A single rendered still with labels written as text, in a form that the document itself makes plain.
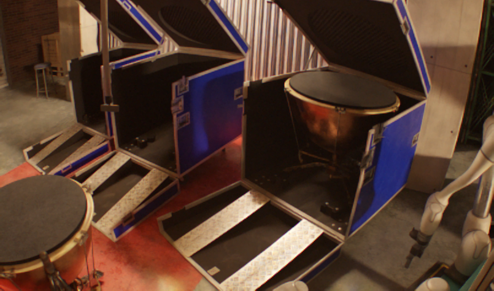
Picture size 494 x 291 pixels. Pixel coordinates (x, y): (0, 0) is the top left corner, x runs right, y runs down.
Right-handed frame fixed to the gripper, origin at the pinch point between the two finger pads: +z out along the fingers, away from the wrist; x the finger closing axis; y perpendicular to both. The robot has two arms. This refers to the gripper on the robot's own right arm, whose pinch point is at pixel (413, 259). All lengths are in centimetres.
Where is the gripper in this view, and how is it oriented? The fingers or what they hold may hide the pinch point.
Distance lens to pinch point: 199.3
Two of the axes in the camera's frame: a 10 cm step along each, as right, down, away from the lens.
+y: 5.4, 3.9, -7.5
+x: 8.4, -2.0, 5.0
